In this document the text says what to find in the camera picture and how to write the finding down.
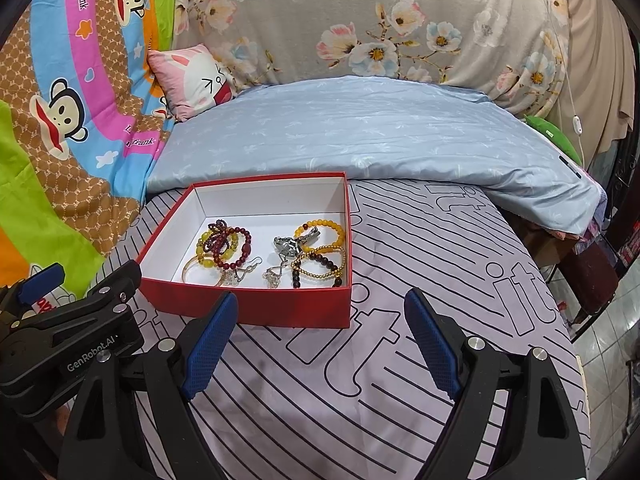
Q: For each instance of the silver wristwatch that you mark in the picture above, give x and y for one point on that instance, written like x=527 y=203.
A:
x=287 y=245

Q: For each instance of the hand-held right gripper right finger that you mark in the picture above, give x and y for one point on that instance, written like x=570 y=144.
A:
x=432 y=350

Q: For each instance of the red cardboard box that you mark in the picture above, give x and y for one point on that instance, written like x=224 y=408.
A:
x=250 y=305

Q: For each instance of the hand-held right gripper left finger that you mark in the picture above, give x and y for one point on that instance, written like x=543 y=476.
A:
x=210 y=345

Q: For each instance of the beige curtain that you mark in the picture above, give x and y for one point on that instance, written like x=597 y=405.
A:
x=595 y=35

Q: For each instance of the light blue quilt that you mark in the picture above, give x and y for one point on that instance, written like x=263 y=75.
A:
x=375 y=130

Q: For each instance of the gold bangle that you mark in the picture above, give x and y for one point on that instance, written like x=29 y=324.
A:
x=192 y=270

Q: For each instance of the colourful monkey printed blanket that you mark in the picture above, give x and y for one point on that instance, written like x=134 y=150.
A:
x=75 y=60

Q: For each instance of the green plush cushion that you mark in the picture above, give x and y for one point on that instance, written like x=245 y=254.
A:
x=550 y=135

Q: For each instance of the pink cartoon pillow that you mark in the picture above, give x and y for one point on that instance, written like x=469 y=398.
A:
x=185 y=80

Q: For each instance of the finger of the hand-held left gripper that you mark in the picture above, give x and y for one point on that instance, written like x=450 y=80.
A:
x=42 y=280
x=117 y=280

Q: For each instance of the silver filigree ornament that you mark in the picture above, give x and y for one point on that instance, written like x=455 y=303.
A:
x=230 y=278

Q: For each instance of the silver flower pendant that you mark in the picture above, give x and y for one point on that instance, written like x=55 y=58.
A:
x=272 y=276

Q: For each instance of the grey floral quilt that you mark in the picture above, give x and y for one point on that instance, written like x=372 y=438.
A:
x=350 y=10

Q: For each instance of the dark red chair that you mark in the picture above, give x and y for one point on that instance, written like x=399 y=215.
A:
x=595 y=270

